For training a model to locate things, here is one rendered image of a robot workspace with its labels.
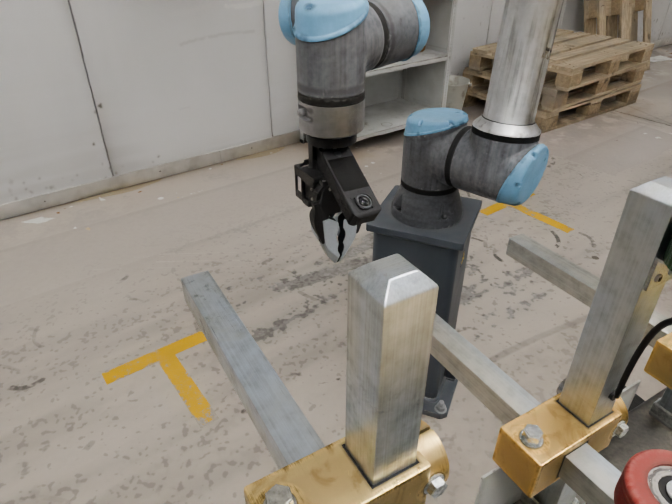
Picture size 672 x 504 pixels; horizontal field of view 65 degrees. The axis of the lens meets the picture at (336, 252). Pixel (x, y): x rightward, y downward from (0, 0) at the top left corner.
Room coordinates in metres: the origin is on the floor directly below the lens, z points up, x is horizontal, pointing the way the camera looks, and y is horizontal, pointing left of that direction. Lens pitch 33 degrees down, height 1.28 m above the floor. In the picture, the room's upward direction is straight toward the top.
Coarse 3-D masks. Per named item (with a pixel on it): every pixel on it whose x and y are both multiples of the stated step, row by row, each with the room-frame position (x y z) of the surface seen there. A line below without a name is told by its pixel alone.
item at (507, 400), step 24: (432, 336) 0.47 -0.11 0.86; (456, 336) 0.46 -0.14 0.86; (456, 360) 0.43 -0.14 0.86; (480, 360) 0.42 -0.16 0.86; (480, 384) 0.40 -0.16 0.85; (504, 384) 0.39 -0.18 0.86; (504, 408) 0.37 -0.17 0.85; (528, 408) 0.36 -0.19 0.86; (576, 456) 0.30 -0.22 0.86; (600, 456) 0.30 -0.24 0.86; (576, 480) 0.29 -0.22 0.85; (600, 480) 0.28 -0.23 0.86
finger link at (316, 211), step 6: (312, 204) 0.66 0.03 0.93; (318, 204) 0.66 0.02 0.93; (312, 210) 0.67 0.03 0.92; (318, 210) 0.66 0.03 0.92; (312, 216) 0.66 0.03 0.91; (318, 216) 0.66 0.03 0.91; (324, 216) 0.67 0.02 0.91; (312, 222) 0.66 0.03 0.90; (318, 222) 0.66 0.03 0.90; (318, 228) 0.66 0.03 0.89; (318, 234) 0.66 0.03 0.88; (324, 240) 0.67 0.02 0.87
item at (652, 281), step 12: (660, 264) 0.33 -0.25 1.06; (648, 276) 0.33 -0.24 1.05; (660, 276) 0.33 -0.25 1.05; (648, 288) 0.33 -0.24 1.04; (660, 324) 0.32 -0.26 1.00; (648, 336) 0.33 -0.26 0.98; (636, 360) 0.33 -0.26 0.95; (624, 372) 0.33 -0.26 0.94; (624, 384) 0.33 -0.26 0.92; (612, 396) 0.33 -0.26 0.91
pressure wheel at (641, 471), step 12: (636, 456) 0.27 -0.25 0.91; (648, 456) 0.27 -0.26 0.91; (660, 456) 0.27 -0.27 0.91; (624, 468) 0.26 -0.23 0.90; (636, 468) 0.26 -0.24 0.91; (648, 468) 0.26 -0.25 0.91; (660, 468) 0.26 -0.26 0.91; (624, 480) 0.25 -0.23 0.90; (636, 480) 0.25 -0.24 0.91; (648, 480) 0.25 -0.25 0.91; (660, 480) 0.25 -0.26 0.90; (624, 492) 0.24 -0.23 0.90; (636, 492) 0.24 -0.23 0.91; (648, 492) 0.24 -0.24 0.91; (660, 492) 0.24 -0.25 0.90
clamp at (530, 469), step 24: (552, 408) 0.35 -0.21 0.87; (624, 408) 0.36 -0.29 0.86; (504, 432) 0.32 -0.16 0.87; (552, 432) 0.32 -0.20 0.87; (576, 432) 0.32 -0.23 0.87; (600, 432) 0.33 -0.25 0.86; (624, 432) 0.34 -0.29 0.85; (504, 456) 0.32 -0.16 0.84; (528, 456) 0.30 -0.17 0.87; (552, 456) 0.29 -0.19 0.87; (528, 480) 0.29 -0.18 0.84; (552, 480) 0.30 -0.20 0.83
